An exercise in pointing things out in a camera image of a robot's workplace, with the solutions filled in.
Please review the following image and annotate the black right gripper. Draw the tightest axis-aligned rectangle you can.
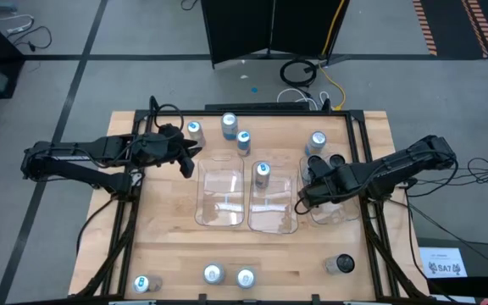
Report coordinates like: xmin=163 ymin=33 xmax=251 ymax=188
xmin=297 ymin=157 xmax=358 ymax=209

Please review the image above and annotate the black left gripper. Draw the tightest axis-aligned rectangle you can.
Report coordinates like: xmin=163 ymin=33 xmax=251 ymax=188
xmin=130 ymin=122 xmax=203 ymax=179

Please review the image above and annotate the white Celsius can black lid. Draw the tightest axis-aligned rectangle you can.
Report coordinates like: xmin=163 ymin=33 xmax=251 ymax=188
xmin=322 ymin=252 xmax=357 ymax=275
xmin=302 ymin=154 xmax=324 ymax=183
xmin=327 ymin=152 xmax=347 ymax=169

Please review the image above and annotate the silver blue Red Bull can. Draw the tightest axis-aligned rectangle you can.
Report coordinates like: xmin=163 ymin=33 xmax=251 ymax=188
xmin=254 ymin=161 xmax=272 ymax=191
xmin=131 ymin=274 xmax=164 ymax=295
xmin=186 ymin=120 xmax=207 ymax=148
xmin=236 ymin=130 xmax=252 ymax=158

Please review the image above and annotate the Spindrift lemon soda can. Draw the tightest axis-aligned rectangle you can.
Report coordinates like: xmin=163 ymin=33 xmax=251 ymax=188
xmin=304 ymin=130 xmax=328 ymax=157
xmin=235 ymin=267 xmax=257 ymax=291
xmin=202 ymin=262 xmax=226 ymax=286

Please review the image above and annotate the silver can blue label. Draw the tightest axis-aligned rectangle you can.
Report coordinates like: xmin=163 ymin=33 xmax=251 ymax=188
xmin=220 ymin=112 xmax=240 ymax=141

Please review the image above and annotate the clear plastic bin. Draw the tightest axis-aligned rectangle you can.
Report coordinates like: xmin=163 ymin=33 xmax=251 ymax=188
xmin=193 ymin=154 xmax=246 ymax=228
xmin=247 ymin=158 xmax=299 ymax=235
xmin=298 ymin=152 xmax=362 ymax=225

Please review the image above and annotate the long black bar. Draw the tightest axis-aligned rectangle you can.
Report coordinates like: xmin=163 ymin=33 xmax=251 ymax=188
xmin=204 ymin=102 xmax=312 ymax=113

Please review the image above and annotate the black folding divider panel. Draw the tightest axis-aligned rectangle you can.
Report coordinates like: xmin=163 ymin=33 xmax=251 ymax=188
xmin=200 ymin=0 xmax=352 ymax=69

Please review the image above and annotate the white SA7 sign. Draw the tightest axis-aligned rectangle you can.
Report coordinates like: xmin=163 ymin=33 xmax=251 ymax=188
xmin=419 ymin=247 xmax=469 ymax=280

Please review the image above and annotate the black cabinet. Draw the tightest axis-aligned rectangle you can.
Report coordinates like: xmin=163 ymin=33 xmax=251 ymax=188
xmin=415 ymin=236 xmax=488 ymax=298

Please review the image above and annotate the orange striped black floor mat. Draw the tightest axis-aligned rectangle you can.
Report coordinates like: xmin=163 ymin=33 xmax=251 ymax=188
xmin=411 ymin=0 xmax=488 ymax=60

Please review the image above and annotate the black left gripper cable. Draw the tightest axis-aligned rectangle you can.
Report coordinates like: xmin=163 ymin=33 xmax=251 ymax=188
xmin=153 ymin=103 xmax=185 ymax=133

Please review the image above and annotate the black aluminium table frame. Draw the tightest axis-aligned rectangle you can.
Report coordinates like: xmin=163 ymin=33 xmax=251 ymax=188
xmin=72 ymin=96 xmax=431 ymax=305

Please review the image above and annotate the coiled black cable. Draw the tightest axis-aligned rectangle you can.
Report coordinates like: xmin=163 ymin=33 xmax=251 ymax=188
xmin=279 ymin=58 xmax=318 ymax=89

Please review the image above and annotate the yellow cable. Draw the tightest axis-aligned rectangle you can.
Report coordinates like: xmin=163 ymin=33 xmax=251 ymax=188
xmin=318 ymin=0 xmax=347 ymax=112

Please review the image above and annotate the thin black cable with plug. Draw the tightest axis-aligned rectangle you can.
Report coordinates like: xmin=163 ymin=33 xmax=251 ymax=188
xmin=5 ymin=25 xmax=53 ymax=53

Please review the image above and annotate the thin white cable with plug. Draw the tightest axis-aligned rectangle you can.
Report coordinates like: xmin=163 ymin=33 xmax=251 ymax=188
xmin=0 ymin=14 xmax=36 ymax=36

